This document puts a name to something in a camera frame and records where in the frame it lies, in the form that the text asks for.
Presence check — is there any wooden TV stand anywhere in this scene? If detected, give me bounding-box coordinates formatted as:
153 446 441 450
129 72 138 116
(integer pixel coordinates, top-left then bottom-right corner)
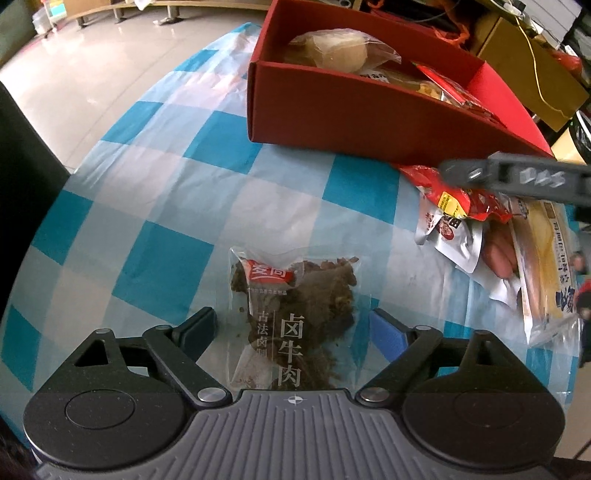
60 0 591 132

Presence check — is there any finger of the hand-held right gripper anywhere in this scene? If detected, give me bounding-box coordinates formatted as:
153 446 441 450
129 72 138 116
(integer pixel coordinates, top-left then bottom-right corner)
437 156 497 188

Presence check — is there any dark braised beef packet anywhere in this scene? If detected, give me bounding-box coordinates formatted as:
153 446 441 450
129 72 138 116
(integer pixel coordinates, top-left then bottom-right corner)
228 247 361 393

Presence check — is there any dark armchair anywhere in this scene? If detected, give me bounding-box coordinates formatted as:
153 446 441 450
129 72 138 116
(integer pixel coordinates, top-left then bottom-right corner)
0 83 70 278

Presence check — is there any yellow cake slice packet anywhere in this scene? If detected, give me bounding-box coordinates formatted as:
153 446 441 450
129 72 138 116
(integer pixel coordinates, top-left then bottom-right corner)
510 196 585 349

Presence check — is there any vacuum-packed sausages packet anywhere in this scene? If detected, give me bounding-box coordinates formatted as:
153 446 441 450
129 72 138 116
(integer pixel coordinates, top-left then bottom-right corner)
471 224 525 310

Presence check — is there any shiny red snack packet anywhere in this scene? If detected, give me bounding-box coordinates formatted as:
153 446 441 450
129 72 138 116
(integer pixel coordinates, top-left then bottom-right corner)
392 162 513 222

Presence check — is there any red cardboard box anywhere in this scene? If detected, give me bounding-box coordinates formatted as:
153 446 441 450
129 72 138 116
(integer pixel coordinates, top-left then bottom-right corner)
246 0 555 160

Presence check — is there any orange-red sachet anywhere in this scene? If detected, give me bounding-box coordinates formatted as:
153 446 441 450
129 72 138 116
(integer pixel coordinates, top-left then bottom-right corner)
416 62 504 123

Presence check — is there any waffle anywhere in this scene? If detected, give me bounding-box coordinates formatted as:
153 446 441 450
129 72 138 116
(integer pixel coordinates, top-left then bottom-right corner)
358 62 446 100

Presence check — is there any round pastry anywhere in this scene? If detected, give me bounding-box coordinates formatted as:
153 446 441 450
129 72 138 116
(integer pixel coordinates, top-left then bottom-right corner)
284 28 402 72

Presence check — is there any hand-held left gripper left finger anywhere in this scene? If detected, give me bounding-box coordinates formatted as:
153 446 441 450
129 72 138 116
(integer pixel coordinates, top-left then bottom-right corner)
76 307 233 408

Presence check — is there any yellow cable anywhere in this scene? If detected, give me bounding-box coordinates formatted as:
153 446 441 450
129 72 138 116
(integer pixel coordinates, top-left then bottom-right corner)
496 0 583 116

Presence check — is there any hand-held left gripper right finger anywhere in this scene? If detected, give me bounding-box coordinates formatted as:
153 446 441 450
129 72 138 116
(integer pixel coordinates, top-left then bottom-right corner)
356 308 513 408

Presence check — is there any orange bag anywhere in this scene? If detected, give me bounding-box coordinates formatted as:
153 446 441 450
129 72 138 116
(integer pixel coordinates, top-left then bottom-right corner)
360 0 469 44

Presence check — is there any blue checked tablecloth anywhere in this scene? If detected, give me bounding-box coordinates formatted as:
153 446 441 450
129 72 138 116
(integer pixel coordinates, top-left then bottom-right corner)
0 22 585 416

